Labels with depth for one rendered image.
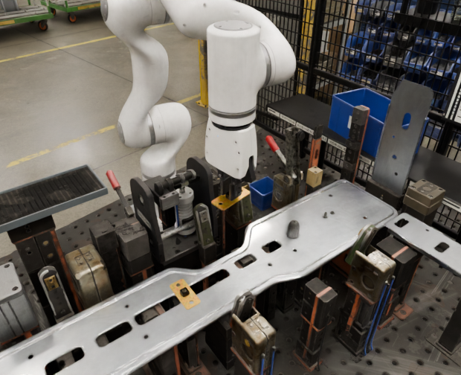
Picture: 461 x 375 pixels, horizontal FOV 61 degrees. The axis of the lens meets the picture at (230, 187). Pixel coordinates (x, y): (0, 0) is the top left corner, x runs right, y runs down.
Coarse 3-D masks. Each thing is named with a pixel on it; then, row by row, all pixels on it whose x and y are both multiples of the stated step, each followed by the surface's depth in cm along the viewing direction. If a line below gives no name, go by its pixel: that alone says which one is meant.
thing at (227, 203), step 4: (244, 188) 84; (228, 192) 82; (244, 192) 83; (248, 192) 83; (220, 196) 82; (224, 196) 82; (228, 196) 81; (240, 196) 82; (244, 196) 82; (212, 200) 81; (216, 200) 81; (220, 200) 81; (224, 200) 81; (228, 200) 81; (236, 200) 81; (212, 204) 80; (216, 204) 80; (224, 204) 80; (228, 204) 80; (232, 204) 80; (220, 208) 79; (224, 208) 79
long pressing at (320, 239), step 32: (320, 192) 122; (352, 192) 122; (256, 224) 109; (320, 224) 110; (352, 224) 110; (384, 224) 111; (256, 256) 100; (288, 256) 100; (320, 256) 100; (128, 288) 91; (160, 288) 91; (224, 288) 91; (256, 288) 92; (64, 320) 84; (96, 320) 84; (128, 320) 84; (160, 320) 84; (192, 320) 84; (0, 352) 78; (32, 352) 78; (64, 352) 78; (96, 352) 78; (128, 352) 78; (160, 352) 79
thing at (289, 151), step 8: (288, 128) 111; (296, 128) 111; (288, 136) 110; (296, 136) 108; (304, 136) 109; (288, 144) 112; (296, 144) 113; (288, 152) 113; (296, 152) 114; (288, 160) 114; (296, 160) 116; (288, 168) 115; (296, 168) 117
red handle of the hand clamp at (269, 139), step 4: (268, 136) 120; (268, 140) 120; (272, 140) 120; (268, 144) 121; (272, 144) 120; (276, 144) 120; (272, 148) 120; (276, 148) 119; (276, 152) 119; (280, 152) 120; (280, 156) 119; (280, 160) 119; (284, 160) 119; (284, 164) 118; (284, 168) 119; (296, 176) 117
